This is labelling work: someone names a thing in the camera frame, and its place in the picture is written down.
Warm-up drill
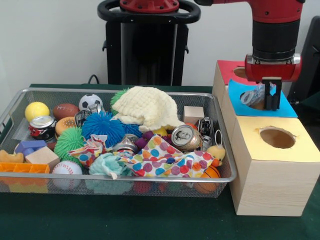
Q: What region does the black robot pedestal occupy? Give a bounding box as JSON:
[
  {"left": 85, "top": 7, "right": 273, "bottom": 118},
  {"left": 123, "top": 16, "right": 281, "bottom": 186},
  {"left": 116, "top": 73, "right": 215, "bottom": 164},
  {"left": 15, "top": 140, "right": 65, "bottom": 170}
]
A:
[{"left": 97, "top": 0, "right": 202, "bottom": 86}]

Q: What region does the green spiky ball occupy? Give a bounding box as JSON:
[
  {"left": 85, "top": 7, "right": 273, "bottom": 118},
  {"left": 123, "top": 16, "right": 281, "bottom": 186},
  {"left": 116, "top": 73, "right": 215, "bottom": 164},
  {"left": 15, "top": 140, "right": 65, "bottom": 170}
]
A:
[{"left": 54, "top": 126, "right": 86, "bottom": 162}]

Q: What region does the red and silver can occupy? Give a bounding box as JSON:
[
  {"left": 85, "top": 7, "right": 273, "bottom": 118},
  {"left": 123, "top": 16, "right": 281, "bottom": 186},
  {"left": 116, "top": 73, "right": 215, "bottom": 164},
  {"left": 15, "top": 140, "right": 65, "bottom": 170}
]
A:
[{"left": 28, "top": 116, "right": 57, "bottom": 141}]

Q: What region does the crushed silver can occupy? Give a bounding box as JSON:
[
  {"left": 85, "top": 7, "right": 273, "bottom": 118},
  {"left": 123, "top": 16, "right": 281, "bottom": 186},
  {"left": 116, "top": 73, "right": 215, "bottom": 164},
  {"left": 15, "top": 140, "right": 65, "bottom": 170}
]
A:
[{"left": 171, "top": 124, "right": 203, "bottom": 152}]

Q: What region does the polka dot cloth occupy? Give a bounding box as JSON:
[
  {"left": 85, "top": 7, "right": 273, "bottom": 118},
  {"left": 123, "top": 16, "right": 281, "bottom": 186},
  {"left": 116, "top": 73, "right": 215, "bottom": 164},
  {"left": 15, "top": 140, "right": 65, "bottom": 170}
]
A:
[{"left": 120, "top": 134, "right": 217, "bottom": 178}]

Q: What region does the orange toy building block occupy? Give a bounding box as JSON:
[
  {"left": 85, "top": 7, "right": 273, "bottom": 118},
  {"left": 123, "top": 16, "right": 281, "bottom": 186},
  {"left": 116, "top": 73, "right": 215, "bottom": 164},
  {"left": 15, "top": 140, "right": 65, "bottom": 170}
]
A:
[{"left": 0, "top": 161, "right": 50, "bottom": 193}]

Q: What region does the green cloth side table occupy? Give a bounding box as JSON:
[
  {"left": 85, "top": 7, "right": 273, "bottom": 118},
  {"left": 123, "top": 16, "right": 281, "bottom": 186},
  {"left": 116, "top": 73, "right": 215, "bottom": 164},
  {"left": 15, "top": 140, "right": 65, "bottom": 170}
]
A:
[{"left": 299, "top": 91, "right": 320, "bottom": 112}]

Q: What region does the blue spiky ball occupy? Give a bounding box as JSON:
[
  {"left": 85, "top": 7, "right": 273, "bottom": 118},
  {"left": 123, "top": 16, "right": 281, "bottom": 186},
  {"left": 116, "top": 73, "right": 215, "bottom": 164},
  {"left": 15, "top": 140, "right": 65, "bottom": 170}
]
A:
[{"left": 81, "top": 111, "right": 126, "bottom": 148}]

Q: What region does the smooth yellow ball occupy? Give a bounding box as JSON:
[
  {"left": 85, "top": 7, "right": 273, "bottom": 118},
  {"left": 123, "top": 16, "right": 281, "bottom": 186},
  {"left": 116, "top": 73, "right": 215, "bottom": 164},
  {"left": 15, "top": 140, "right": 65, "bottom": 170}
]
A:
[{"left": 25, "top": 101, "right": 51, "bottom": 122}]

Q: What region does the plain wooden cube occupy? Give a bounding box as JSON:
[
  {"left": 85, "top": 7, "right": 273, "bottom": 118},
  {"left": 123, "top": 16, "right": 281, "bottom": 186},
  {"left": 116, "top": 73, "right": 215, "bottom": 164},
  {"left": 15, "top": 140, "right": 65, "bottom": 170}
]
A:
[{"left": 23, "top": 146, "right": 59, "bottom": 171}]

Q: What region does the wooden box with three holes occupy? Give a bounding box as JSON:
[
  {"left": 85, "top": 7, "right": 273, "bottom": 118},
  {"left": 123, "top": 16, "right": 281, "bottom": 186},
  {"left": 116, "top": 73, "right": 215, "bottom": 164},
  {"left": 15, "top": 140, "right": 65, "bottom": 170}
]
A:
[{"left": 212, "top": 60, "right": 320, "bottom": 217}]

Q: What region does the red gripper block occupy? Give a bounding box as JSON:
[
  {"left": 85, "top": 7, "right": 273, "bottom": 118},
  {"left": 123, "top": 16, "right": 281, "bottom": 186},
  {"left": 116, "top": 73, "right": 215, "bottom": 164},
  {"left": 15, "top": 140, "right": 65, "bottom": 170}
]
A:
[{"left": 244, "top": 54, "right": 302, "bottom": 111}]

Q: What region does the clear wire mesh bin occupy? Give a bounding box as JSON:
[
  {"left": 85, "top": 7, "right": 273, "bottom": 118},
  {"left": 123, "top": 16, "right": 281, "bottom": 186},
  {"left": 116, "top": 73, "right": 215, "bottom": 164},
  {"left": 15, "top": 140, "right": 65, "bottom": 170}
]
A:
[{"left": 0, "top": 88, "right": 238, "bottom": 197}]

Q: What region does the black upright panel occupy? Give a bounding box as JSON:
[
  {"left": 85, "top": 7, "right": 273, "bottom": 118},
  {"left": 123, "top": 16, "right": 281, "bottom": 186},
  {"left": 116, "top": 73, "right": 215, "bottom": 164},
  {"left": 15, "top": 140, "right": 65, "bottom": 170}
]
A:
[{"left": 291, "top": 16, "right": 320, "bottom": 108}]

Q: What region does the white knitted cloth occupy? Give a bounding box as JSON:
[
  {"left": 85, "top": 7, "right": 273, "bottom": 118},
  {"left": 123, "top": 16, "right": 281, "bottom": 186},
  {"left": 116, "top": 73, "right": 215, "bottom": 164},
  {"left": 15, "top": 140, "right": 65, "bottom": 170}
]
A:
[{"left": 111, "top": 86, "right": 185, "bottom": 133}]

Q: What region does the clear plastic bottle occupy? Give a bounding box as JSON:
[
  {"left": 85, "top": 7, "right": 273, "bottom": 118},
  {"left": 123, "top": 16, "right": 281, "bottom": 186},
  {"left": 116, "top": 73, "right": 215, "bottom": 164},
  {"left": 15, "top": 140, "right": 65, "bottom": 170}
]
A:
[{"left": 240, "top": 83, "right": 266, "bottom": 107}]

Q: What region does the small white baseball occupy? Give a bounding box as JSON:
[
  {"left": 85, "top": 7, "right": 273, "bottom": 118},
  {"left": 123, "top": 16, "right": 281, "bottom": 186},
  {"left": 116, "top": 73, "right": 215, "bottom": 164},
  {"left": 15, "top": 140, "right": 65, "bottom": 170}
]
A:
[{"left": 51, "top": 160, "right": 83, "bottom": 190}]

